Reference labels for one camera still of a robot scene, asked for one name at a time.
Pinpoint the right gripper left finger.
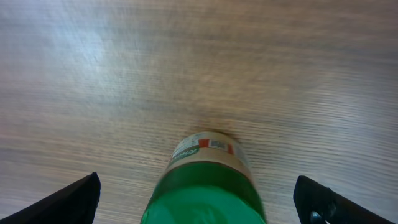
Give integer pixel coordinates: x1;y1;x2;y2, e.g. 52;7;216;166
1;172;101;224

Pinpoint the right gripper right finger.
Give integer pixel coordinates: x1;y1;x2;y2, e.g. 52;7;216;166
293;175;393;224

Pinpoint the green lid spice jar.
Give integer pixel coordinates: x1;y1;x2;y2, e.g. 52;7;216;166
141;131;266;224

